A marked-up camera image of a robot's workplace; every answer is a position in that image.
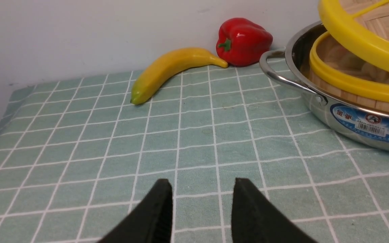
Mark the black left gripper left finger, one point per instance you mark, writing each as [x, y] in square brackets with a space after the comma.
[150, 221]

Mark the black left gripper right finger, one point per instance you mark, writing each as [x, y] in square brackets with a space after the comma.
[255, 220]

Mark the bamboo steamer basket yellow rim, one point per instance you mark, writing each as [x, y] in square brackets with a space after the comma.
[340, 73]

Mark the woven bamboo steamer lid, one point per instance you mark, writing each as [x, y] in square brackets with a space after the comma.
[361, 26]

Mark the stainless steel pot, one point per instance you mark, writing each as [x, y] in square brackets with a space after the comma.
[363, 125]

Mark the green checkered tablecloth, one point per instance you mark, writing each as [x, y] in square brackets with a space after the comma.
[76, 157]

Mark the yellow banana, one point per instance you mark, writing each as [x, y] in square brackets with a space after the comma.
[167, 66]

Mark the red bell pepper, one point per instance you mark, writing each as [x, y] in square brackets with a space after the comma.
[241, 42]

